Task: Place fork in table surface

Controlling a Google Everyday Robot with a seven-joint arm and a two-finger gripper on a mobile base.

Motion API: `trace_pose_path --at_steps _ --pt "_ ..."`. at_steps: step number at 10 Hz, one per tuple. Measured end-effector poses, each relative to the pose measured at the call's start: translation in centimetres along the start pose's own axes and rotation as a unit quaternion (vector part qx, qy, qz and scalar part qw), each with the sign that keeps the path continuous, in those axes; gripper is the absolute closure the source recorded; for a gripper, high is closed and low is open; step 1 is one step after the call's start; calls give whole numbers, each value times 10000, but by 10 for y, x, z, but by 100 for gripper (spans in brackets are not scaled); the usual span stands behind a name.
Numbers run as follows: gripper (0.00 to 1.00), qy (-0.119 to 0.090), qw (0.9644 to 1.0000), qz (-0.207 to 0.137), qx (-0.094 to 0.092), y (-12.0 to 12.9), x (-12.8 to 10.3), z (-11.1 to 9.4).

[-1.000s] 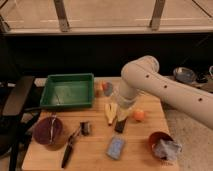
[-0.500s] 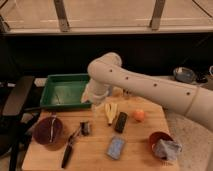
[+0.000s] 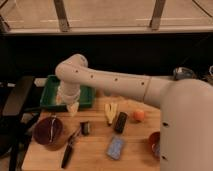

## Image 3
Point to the black rectangular block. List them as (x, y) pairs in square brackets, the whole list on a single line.
[(120, 123)]

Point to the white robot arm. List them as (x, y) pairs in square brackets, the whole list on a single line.
[(186, 133)]

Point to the orange ball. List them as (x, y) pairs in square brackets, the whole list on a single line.
[(138, 115)]

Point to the blue sponge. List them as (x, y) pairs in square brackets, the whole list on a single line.
[(115, 148)]

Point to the silver fork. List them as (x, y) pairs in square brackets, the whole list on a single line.
[(52, 128)]

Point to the green plastic tray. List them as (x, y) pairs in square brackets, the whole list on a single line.
[(48, 97)]

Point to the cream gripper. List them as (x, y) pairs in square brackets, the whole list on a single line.
[(73, 109)]

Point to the red bowl right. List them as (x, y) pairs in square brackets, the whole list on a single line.
[(154, 144)]

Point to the black chair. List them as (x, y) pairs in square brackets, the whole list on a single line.
[(12, 129)]

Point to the dark red bowl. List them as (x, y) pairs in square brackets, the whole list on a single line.
[(41, 132)]

